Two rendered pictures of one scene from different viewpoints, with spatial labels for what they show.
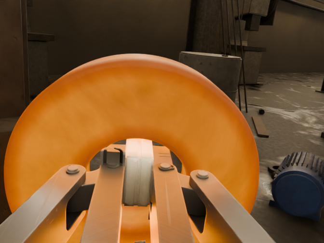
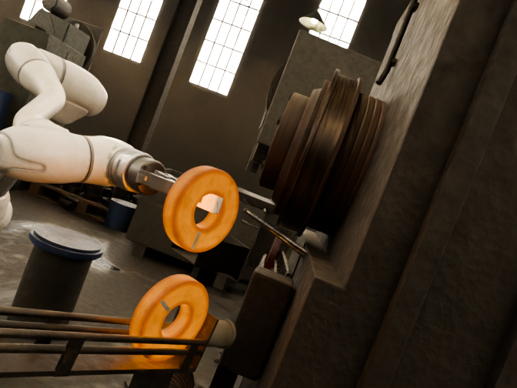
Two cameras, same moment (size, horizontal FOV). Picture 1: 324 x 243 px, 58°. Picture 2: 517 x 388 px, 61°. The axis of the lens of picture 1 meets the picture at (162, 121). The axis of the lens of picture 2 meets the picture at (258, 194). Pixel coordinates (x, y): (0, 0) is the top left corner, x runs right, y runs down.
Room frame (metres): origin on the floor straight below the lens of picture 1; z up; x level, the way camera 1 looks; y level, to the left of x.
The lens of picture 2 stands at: (0.80, -0.50, 1.00)
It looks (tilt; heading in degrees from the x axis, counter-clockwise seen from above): 2 degrees down; 134
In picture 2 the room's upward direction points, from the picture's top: 21 degrees clockwise
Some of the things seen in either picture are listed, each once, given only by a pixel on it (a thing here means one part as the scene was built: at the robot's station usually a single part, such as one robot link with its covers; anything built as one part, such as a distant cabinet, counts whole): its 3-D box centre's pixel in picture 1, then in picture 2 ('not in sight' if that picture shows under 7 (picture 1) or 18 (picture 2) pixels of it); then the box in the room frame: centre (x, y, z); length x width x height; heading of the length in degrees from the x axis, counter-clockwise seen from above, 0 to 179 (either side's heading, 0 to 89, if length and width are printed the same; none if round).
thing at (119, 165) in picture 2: not in sight; (134, 171); (-0.06, -0.01, 0.91); 0.09 x 0.06 x 0.09; 96
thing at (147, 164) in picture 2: not in sight; (155, 179); (0.02, 0.00, 0.92); 0.09 x 0.08 x 0.07; 6
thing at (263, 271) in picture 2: not in sight; (258, 322); (0.16, 0.31, 0.68); 0.11 x 0.08 x 0.24; 41
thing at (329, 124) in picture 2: not in sight; (315, 154); (-0.01, 0.48, 1.11); 0.47 x 0.06 x 0.47; 131
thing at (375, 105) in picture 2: not in sight; (342, 164); (0.06, 0.53, 1.11); 0.47 x 0.10 x 0.47; 131
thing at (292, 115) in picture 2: not in sight; (283, 142); (-0.08, 0.41, 1.11); 0.28 x 0.06 x 0.28; 131
